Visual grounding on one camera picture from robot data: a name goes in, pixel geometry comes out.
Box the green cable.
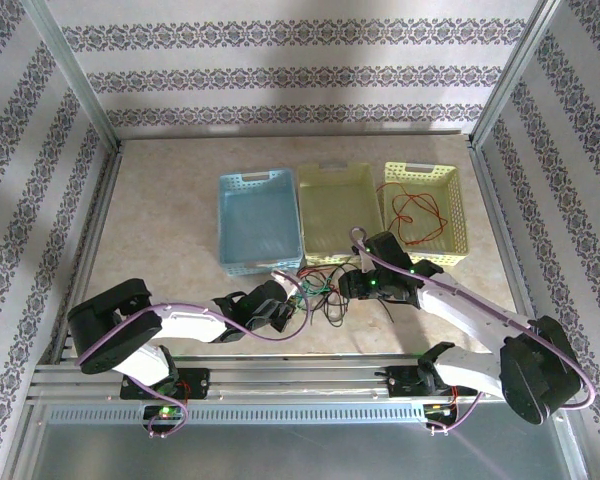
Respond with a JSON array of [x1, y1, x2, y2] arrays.
[[298, 280, 334, 300]]

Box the aluminium table edge rails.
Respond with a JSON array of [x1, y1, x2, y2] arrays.
[[27, 353, 576, 404]]

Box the yellow plastic basket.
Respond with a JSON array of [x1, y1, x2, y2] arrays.
[[297, 160, 384, 266], [382, 160, 470, 266]]

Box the blue plastic basket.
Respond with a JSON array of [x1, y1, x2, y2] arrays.
[[216, 167, 305, 278]]

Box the grey metal sheet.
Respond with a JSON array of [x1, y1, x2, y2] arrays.
[[0, 399, 599, 480]]

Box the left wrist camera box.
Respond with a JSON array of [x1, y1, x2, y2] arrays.
[[272, 269, 301, 296]]

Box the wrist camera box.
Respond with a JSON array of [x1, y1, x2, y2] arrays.
[[272, 269, 301, 296], [354, 243, 378, 274]]

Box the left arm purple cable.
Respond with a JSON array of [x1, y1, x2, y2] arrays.
[[77, 269, 311, 440]]

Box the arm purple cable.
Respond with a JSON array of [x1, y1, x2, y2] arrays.
[[348, 225, 597, 435], [77, 269, 311, 440]]

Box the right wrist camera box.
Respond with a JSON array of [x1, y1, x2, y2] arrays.
[[354, 243, 378, 274]]

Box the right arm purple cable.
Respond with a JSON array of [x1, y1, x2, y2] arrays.
[[348, 225, 597, 435]]

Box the slotted grey cable duct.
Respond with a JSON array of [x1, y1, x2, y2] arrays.
[[47, 402, 426, 425]]

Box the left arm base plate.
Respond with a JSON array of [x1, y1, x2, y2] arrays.
[[119, 367, 211, 401]]

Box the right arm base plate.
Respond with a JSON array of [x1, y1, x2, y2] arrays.
[[387, 367, 461, 400]]

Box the aluminium side rail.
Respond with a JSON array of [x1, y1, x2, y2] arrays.
[[465, 137, 564, 361], [54, 139, 126, 364]]

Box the aluminium rail along wall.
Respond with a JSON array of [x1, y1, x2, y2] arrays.
[[114, 129, 474, 140]]

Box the aluminium upright post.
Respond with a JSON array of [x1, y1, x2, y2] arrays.
[[22, 0, 124, 151], [469, 0, 564, 149]]

